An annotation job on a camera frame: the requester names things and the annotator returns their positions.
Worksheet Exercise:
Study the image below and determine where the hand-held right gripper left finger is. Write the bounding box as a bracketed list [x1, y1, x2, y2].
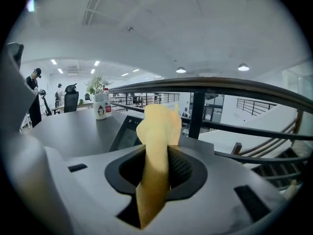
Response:
[45, 144, 147, 235]

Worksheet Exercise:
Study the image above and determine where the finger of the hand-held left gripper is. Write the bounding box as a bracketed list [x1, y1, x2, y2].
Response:
[1, 42, 38, 135]

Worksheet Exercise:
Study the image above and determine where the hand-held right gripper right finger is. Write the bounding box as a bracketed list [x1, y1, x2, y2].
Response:
[146, 140, 290, 235]

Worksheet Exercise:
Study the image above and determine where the orange cloth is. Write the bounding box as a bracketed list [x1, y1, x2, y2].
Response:
[135, 103, 183, 230]

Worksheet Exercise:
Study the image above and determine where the black office chair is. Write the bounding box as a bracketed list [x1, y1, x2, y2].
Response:
[63, 83, 80, 114]

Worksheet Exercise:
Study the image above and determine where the black staircase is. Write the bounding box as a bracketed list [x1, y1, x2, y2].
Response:
[251, 147, 309, 188]

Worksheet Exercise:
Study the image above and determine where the black metal railing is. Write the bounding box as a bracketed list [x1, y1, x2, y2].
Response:
[107, 76, 313, 192]

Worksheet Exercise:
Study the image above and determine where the white flower bouquet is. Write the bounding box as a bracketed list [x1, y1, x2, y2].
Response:
[84, 74, 113, 103]

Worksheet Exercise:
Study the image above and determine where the distant black railing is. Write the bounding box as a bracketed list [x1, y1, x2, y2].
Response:
[236, 98, 278, 118]

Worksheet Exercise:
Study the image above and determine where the white penguin print cup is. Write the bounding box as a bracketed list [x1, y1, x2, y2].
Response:
[94, 101, 108, 120]

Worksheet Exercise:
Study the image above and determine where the clear plastic bottle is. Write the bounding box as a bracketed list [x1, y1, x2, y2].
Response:
[102, 88, 112, 118]

